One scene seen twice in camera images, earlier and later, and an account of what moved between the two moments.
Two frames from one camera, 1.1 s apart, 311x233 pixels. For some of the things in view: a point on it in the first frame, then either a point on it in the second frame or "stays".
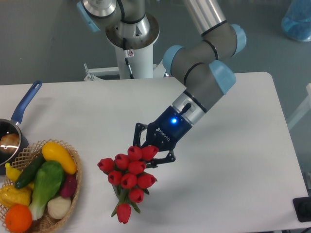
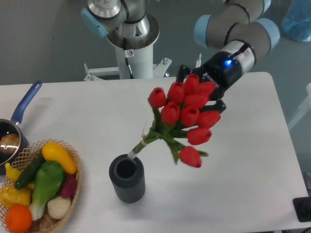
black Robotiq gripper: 164,133 to 221,70
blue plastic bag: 296,21 stays
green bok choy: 48,182 stays
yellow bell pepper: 10,195 stays
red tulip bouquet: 126,174 to 179,119
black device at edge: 302,208 stays
